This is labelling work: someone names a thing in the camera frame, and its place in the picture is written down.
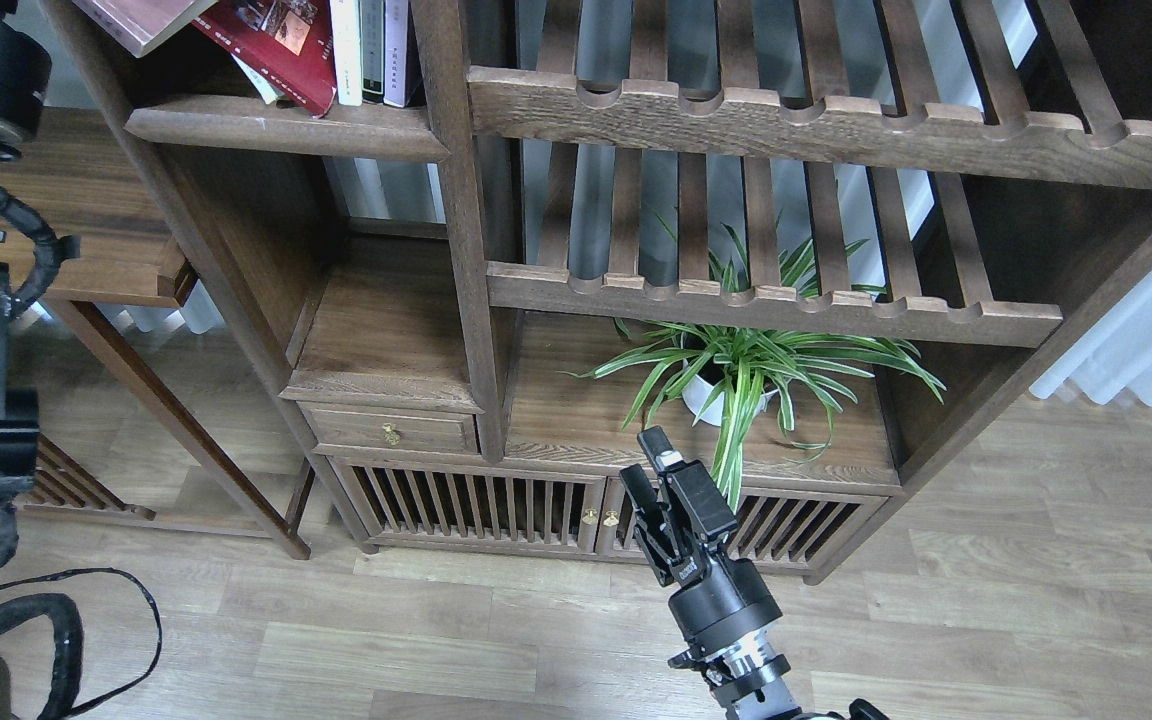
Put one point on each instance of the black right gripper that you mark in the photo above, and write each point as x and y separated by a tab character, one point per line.
682	525

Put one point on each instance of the dark maroon large book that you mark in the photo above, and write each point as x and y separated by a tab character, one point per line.
141	26

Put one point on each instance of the yellow green book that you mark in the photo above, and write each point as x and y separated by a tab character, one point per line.
269	91

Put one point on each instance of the red paperback book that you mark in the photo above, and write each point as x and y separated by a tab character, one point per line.
288	42

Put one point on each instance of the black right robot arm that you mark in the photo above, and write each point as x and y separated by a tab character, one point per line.
746	678

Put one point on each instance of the white plant pot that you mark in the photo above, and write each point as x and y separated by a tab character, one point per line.
701	395

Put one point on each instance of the wooden side table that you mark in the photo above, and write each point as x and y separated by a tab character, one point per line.
109	351

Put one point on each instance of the green spider plant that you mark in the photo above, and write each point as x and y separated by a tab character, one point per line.
772	364

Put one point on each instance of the brass drawer knob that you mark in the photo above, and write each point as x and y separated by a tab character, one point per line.
391	434

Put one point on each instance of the wooden bookshelf unit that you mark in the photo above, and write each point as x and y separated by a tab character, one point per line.
883	168

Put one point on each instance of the white upright book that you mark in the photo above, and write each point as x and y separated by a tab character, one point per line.
346	38

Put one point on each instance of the dark grey upright book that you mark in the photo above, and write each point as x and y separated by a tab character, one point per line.
372	44

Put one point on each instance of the lilac upright book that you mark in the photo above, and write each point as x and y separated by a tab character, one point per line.
401	76

